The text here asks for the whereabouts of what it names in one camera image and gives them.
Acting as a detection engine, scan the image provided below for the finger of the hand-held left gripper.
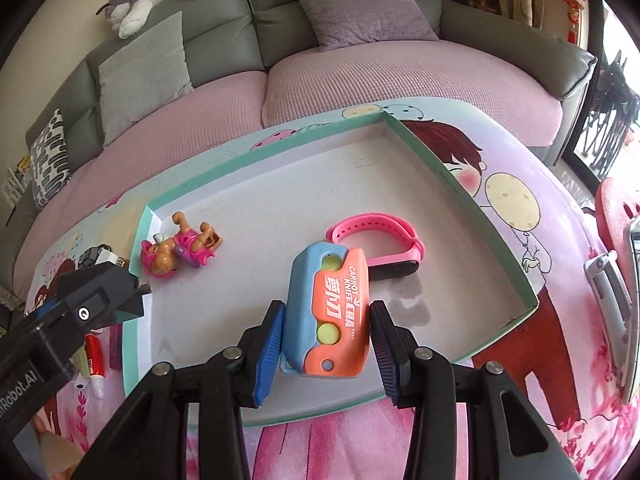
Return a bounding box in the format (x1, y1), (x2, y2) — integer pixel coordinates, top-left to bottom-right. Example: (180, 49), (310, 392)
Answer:
(56, 263), (151, 301)
(25, 287), (145, 346)

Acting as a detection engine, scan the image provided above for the pink brown toy dog figure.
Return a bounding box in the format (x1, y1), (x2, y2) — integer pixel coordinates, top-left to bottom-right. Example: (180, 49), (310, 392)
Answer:
(141, 232), (183, 277)
(172, 211), (222, 268)

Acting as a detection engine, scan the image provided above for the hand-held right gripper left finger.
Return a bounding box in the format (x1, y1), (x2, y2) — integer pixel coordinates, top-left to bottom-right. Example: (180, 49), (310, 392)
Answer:
(70, 300), (288, 480)

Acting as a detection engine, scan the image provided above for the red white tube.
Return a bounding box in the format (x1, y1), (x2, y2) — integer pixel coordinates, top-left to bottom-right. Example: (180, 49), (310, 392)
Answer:
(75, 332), (108, 401)

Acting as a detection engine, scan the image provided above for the printed cartoon blanket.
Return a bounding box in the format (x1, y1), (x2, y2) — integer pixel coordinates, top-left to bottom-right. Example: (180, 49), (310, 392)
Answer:
(15, 97), (636, 480)

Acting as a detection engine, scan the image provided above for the pink sofa cover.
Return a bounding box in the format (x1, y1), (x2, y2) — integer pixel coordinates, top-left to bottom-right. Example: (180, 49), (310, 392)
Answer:
(12, 35), (563, 301)

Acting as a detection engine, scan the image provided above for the red hanging decoration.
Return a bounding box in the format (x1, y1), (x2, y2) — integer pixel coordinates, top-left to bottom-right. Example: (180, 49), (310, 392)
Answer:
(560, 0), (588, 48)

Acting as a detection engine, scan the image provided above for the blue orange toy knife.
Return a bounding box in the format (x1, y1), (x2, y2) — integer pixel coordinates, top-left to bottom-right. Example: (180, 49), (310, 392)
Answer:
(280, 241), (372, 377)

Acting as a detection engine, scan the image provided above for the purple pillow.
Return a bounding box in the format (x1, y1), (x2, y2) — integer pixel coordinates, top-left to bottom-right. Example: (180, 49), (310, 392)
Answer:
(285, 0), (441, 52)

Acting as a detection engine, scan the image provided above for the black white patterned pillow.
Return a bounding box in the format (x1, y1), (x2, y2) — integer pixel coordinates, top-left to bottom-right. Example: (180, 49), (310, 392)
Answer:
(27, 108), (72, 212)

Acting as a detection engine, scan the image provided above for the stack of magazines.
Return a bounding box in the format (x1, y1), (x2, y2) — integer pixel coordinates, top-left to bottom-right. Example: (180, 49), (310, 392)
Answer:
(2, 155), (33, 211)

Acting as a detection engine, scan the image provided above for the grey pillow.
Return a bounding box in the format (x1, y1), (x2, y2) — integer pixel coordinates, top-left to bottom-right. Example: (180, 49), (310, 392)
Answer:
(98, 11), (194, 147)

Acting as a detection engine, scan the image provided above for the white charger adapter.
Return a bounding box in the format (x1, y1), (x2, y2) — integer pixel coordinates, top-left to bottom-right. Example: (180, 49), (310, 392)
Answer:
(95, 252), (131, 273)

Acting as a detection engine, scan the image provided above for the teal-edged white box tray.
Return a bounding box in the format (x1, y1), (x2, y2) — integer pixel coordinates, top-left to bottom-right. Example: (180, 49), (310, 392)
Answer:
(122, 110), (540, 428)

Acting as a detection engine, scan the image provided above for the black folding rack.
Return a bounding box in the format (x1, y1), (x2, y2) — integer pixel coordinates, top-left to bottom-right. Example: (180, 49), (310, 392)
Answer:
(575, 50), (640, 181)

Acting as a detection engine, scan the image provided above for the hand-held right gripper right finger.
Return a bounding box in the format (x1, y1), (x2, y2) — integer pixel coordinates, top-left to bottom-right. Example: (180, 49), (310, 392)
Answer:
(369, 300), (583, 480)

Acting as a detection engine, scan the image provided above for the grey sofa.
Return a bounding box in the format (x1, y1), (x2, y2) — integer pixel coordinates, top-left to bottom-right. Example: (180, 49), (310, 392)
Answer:
(10, 0), (598, 241)

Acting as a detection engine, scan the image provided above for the pink wristband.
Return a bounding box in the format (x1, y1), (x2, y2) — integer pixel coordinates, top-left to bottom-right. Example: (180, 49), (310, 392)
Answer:
(326, 212), (426, 282)

